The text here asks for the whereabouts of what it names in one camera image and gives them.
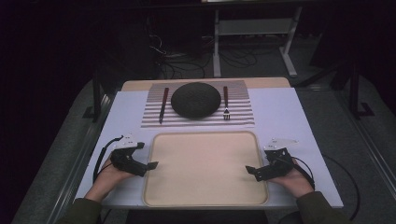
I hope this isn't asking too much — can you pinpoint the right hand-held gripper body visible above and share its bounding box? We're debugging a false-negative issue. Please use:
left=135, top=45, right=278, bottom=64
left=253, top=138, right=299, bottom=182

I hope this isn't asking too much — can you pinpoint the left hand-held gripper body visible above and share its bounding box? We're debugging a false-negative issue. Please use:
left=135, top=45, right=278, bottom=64
left=109, top=133, right=148, bottom=177

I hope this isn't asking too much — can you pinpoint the beige tray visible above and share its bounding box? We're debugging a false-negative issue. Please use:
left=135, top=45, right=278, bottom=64
left=142, top=131, right=269, bottom=208

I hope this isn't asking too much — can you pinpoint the brown-handled knife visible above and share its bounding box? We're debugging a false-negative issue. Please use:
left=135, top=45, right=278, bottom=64
left=158, top=87, right=170, bottom=125

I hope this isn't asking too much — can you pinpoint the brown-handled fork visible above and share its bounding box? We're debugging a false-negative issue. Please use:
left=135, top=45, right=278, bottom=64
left=222, top=86, right=232, bottom=121

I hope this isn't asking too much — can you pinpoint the dark round plate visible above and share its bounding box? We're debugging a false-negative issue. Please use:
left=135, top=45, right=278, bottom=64
left=170, top=81, right=222, bottom=119

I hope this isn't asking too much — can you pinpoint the person's left hand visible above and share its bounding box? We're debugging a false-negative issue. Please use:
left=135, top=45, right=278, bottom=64
left=92, top=158, right=135, bottom=200

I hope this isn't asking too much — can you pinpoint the person's right hand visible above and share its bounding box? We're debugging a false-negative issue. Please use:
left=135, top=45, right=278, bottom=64
left=269, top=159, right=315, bottom=199

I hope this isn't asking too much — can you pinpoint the white table cover board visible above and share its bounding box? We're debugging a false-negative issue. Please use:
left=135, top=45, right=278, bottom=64
left=73, top=87, right=345, bottom=209

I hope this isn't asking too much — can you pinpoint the striped placemat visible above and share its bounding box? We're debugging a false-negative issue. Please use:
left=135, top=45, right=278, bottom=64
left=140, top=79, right=256, bottom=129

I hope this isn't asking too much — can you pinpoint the black metal stand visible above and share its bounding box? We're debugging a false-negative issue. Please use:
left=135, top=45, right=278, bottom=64
left=82, top=69, right=108, bottom=124
left=348, top=59, right=376, bottom=120

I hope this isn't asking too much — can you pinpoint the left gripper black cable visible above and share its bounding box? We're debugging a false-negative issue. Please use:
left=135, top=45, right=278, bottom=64
left=92, top=134, right=124, bottom=185

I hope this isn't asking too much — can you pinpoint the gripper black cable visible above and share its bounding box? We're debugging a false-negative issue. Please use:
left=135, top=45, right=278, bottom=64
left=290, top=156, right=316, bottom=190
left=92, top=134, right=124, bottom=185

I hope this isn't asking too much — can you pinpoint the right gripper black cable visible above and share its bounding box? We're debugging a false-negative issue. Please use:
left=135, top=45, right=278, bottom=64
left=290, top=156, right=316, bottom=190

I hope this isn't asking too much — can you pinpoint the black floor cable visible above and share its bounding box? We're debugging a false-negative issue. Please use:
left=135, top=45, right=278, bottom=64
left=321, top=153, right=361, bottom=222

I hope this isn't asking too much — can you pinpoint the tangle of floor cables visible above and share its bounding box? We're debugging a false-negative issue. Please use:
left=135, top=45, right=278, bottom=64
left=148, top=34, right=260, bottom=80

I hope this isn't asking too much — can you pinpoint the white metal desk frame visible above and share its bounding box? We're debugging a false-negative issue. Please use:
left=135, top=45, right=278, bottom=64
left=212, top=6, right=304, bottom=78

